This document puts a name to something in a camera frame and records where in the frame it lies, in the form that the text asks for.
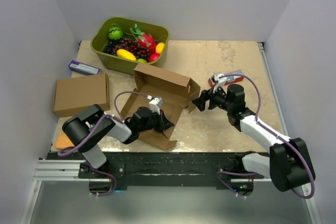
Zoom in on closed brown cardboard box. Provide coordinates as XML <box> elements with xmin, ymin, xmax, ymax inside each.
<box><xmin>53</xmin><ymin>73</ymin><xmax>111</xmax><ymax>118</ymax></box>

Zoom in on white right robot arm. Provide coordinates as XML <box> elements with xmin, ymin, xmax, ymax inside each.
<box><xmin>193</xmin><ymin>84</ymin><xmax>316</xmax><ymax>198</ymax></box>

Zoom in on green toy lime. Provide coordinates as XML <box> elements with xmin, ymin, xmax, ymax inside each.
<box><xmin>137</xmin><ymin>58</ymin><xmax>147</xmax><ymax>63</ymax></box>

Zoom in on green toy melon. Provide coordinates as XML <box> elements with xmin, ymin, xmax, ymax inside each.
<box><xmin>108</xmin><ymin>26</ymin><xmax>123</xmax><ymax>40</ymax></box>

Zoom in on red toy apple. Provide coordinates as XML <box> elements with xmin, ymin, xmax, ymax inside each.
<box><xmin>149</xmin><ymin>53</ymin><xmax>160</xmax><ymax>62</ymax></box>

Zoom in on aluminium frame rail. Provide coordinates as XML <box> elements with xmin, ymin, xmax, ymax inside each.
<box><xmin>33</xmin><ymin>160</ymin><xmax>82</xmax><ymax>181</ymax></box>

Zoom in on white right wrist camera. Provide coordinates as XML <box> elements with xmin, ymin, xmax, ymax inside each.
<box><xmin>213</xmin><ymin>73</ymin><xmax>227</xmax><ymax>93</ymax></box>

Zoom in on orange sponge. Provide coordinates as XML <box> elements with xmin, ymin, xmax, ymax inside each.
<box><xmin>56</xmin><ymin>134</ymin><xmax>74</xmax><ymax>150</ymax></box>

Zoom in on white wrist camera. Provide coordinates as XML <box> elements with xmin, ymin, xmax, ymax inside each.
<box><xmin>147</xmin><ymin>95</ymin><xmax>164</xmax><ymax>114</ymax></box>
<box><xmin>213</xmin><ymin>73</ymin><xmax>227</xmax><ymax>93</ymax></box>

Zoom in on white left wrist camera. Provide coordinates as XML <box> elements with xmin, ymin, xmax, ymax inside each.
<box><xmin>147</xmin><ymin>95</ymin><xmax>164</xmax><ymax>114</ymax></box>

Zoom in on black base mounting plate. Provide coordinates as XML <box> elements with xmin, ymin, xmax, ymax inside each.
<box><xmin>47</xmin><ymin>152</ymin><xmax>254</xmax><ymax>194</ymax></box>

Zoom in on purple rectangular box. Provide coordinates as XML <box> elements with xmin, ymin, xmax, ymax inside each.
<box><xmin>68</xmin><ymin>60</ymin><xmax>101</xmax><ymax>76</ymax></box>

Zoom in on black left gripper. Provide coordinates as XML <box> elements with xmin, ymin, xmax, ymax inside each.
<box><xmin>138</xmin><ymin>109</ymin><xmax>174</xmax><ymax>133</ymax></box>

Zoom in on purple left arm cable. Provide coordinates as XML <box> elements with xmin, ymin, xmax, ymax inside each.
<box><xmin>57</xmin><ymin>91</ymin><xmax>150</xmax><ymax>158</ymax></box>

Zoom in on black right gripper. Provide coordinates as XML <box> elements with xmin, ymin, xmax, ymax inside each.
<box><xmin>192</xmin><ymin>82</ymin><xmax>233</xmax><ymax>112</ymax></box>

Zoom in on red white snack packet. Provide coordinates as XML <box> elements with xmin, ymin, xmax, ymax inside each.
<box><xmin>208</xmin><ymin>70</ymin><xmax>244</xmax><ymax>88</ymax></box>

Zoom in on dark purple toy grapes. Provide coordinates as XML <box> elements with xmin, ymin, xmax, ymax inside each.
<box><xmin>116</xmin><ymin>38</ymin><xmax>152</xmax><ymax>62</ymax></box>

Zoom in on pink toy dragon fruit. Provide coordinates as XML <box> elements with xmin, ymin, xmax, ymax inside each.
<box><xmin>130</xmin><ymin>24</ymin><xmax>156</xmax><ymax>53</ymax></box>

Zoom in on black toy grapes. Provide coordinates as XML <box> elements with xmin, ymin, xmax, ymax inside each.
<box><xmin>103</xmin><ymin>40</ymin><xmax>119</xmax><ymax>55</ymax></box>

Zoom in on orange toy fruit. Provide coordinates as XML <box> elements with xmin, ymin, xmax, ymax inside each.
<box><xmin>155</xmin><ymin>42</ymin><xmax>165</xmax><ymax>54</ymax></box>

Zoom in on olive green plastic bin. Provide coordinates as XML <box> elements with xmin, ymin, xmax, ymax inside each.
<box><xmin>90</xmin><ymin>17</ymin><xmax>170</xmax><ymax>74</ymax></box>

